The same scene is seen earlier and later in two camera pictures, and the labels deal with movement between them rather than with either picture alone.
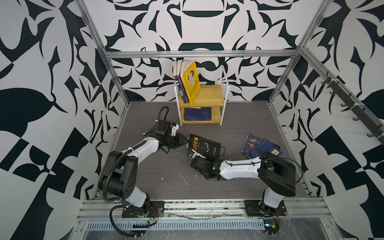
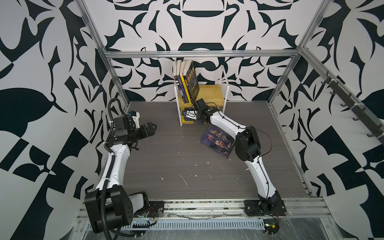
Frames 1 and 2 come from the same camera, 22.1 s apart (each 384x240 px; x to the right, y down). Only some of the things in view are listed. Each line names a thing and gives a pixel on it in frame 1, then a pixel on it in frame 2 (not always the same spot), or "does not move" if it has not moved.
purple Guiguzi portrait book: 177,78 does not move
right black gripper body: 207,176 → 199,119
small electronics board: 271,226 does not move
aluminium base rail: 91,210 does not move
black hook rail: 351,103 does not move
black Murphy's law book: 204,147 → 191,80
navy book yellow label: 265,146 → 187,118
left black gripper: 180,142 → 145,133
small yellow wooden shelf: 208,109 does not move
